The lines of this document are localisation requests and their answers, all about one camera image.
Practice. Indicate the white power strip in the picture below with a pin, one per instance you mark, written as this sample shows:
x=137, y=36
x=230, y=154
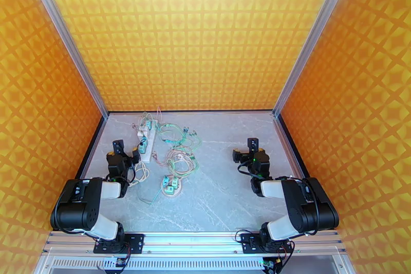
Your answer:
x=151, y=146

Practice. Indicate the round white socket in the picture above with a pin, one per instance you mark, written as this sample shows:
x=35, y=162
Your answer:
x=178, y=191

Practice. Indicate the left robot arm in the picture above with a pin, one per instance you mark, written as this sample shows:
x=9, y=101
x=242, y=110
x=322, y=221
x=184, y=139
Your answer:
x=77, y=205

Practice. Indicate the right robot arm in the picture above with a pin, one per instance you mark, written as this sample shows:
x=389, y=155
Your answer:
x=308, y=209

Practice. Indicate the black table edge strip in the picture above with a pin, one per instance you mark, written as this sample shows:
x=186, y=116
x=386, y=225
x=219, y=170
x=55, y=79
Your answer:
x=91, y=147
x=192, y=111
x=292, y=147

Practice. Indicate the small controller board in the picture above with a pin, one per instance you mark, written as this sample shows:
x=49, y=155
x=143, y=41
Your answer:
x=119, y=262
x=268, y=264

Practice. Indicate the white vent grille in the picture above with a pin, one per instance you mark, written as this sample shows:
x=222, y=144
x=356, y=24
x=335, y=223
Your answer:
x=192, y=263

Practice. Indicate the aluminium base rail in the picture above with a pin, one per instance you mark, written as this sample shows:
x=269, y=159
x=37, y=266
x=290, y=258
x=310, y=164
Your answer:
x=192, y=242

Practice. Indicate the aluminium frame post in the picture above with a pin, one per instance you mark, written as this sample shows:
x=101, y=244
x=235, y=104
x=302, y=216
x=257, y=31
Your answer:
x=65, y=33
x=314, y=33

